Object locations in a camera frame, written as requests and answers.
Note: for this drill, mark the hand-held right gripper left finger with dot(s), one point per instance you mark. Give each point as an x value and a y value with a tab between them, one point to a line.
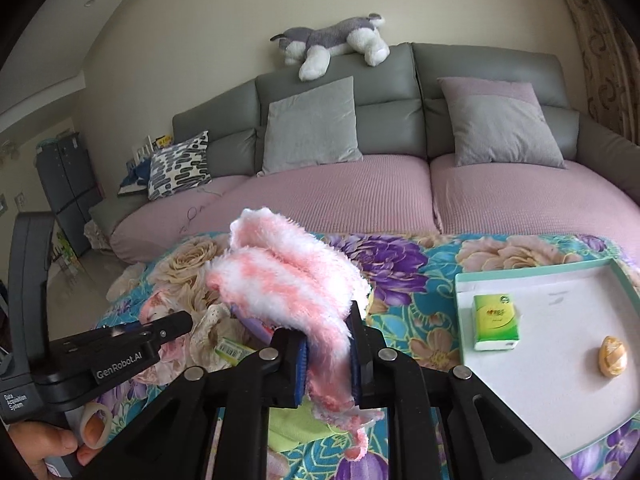
299	372

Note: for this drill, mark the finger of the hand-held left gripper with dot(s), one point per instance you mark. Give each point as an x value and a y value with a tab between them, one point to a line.
170	327

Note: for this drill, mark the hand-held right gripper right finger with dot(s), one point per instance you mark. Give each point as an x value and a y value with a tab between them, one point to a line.
356	365

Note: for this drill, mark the green floral box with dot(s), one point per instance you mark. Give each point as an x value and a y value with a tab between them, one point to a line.
550	320

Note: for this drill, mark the person's left hand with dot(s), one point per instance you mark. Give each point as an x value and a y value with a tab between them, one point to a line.
42	442

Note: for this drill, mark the beige lace cloth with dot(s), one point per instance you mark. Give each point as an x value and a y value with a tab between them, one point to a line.
210	332

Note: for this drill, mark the yellow green cloth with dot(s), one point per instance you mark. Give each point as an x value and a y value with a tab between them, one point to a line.
295	430

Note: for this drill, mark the clear tape roll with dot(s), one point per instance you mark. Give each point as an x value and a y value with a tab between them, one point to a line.
107	417

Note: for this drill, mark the yellow green snack packet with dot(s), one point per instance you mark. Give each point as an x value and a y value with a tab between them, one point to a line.
232	351

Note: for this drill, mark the purple cloth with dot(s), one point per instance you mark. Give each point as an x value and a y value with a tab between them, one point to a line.
252	324

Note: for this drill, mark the floral blanket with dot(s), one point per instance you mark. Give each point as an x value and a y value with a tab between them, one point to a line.
415	270

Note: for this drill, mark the beige frilly cloth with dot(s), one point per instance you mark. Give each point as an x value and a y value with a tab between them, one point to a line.
97	235

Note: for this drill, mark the green tissue packet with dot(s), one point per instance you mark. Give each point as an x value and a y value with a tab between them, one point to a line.
492	322

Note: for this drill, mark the dark blue cloth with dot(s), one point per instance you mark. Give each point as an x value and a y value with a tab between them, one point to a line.
137	177

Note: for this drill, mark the black white patterned pillow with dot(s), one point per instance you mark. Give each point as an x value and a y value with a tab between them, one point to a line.
180	167

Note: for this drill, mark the pink sofa cover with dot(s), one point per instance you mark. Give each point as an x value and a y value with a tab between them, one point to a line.
375	195

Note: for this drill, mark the grey cabinet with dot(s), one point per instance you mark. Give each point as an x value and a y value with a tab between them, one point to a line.
67	180

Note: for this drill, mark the yellow box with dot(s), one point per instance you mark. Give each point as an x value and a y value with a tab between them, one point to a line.
163	141

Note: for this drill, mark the plain grey pillow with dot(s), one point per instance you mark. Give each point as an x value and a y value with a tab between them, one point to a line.
310	127

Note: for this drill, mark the orange squishy toy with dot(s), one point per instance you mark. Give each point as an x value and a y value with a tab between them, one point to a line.
612	357

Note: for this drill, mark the grey and pink pillow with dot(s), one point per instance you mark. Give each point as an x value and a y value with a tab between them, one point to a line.
500	125

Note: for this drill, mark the grey sofa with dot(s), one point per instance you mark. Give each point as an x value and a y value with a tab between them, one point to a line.
390	75

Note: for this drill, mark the grey white husky plush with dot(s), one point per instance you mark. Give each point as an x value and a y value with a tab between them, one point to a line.
340	37

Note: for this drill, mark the patterned beige curtain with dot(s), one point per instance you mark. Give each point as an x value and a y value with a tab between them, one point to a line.
600	60

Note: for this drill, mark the white frame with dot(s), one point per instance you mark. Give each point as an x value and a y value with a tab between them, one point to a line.
141	152

